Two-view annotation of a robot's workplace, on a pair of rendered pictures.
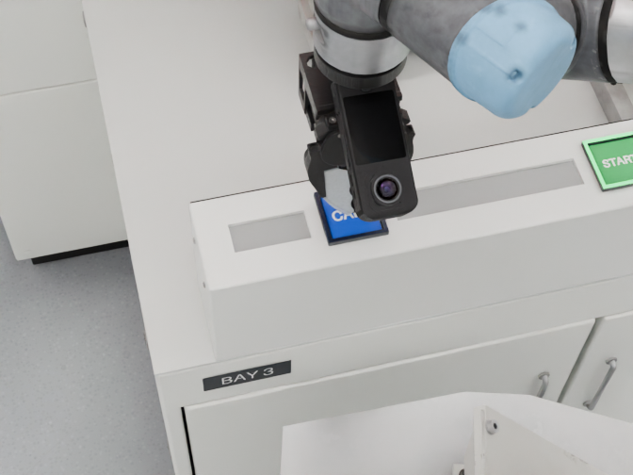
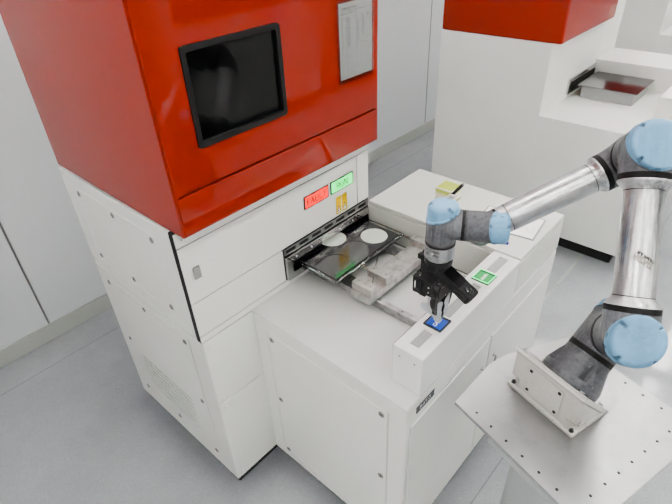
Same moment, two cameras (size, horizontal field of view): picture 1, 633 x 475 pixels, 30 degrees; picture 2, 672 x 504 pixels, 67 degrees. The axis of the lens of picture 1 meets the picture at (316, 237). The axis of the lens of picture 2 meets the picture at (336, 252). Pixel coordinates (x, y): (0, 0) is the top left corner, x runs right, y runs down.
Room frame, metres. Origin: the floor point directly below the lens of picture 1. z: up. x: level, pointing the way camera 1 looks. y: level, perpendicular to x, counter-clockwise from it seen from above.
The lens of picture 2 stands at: (-0.18, 0.72, 1.94)
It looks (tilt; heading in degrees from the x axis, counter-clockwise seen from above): 35 degrees down; 330
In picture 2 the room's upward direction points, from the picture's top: 3 degrees counter-clockwise
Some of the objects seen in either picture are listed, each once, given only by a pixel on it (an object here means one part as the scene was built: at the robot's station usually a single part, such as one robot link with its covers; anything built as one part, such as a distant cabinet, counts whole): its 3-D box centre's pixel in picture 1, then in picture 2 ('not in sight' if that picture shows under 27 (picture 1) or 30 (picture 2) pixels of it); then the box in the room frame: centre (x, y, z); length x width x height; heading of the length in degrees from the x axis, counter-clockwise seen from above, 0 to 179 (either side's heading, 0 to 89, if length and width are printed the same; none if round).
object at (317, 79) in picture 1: (354, 85); (434, 274); (0.60, -0.02, 1.12); 0.09 x 0.08 x 0.12; 17
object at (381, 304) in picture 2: not in sight; (369, 298); (0.89, -0.02, 0.84); 0.50 x 0.02 x 0.03; 16
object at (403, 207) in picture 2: not in sight; (461, 223); (1.00, -0.52, 0.89); 0.62 x 0.35 x 0.14; 16
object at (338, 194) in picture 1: (332, 170); (430, 308); (0.59, -0.01, 1.01); 0.06 x 0.03 x 0.09; 17
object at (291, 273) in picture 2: not in sight; (330, 241); (1.18, -0.04, 0.89); 0.44 x 0.02 x 0.10; 106
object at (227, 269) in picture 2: not in sight; (289, 232); (1.15, 0.13, 1.02); 0.82 x 0.03 x 0.40; 106
